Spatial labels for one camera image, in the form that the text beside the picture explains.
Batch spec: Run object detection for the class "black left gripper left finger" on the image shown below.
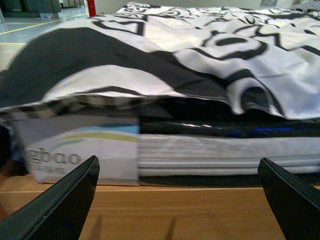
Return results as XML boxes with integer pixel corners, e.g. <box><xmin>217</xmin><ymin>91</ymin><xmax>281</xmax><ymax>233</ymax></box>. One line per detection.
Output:
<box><xmin>0</xmin><ymin>155</ymin><xmax>100</xmax><ymax>240</ymax></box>

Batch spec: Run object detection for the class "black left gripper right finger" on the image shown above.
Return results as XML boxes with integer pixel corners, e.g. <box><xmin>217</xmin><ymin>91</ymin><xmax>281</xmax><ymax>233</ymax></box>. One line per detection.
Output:
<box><xmin>257</xmin><ymin>158</ymin><xmax>320</xmax><ymax>240</ymax></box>

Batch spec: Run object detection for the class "white printed mattress label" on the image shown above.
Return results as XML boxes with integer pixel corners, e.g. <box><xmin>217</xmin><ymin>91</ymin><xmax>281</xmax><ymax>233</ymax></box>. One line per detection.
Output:
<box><xmin>12</xmin><ymin>114</ymin><xmax>140</xmax><ymax>186</ymax></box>

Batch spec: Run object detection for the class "white mattress in plastic wrap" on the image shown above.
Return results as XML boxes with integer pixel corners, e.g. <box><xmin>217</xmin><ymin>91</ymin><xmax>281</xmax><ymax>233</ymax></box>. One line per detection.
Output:
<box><xmin>136</xmin><ymin>98</ymin><xmax>320</xmax><ymax>187</ymax></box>

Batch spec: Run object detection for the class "black and white patterned bedsheet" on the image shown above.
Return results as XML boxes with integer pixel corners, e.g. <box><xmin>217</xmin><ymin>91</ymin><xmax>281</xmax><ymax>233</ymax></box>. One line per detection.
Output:
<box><xmin>0</xmin><ymin>2</ymin><xmax>320</xmax><ymax>120</ymax></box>

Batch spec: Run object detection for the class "wooden bed frame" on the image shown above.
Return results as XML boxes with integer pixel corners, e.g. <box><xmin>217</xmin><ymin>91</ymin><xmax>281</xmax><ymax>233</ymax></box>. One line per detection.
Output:
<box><xmin>0</xmin><ymin>174</ymin><xmax>320</xmax><ymax>240</ymax></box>

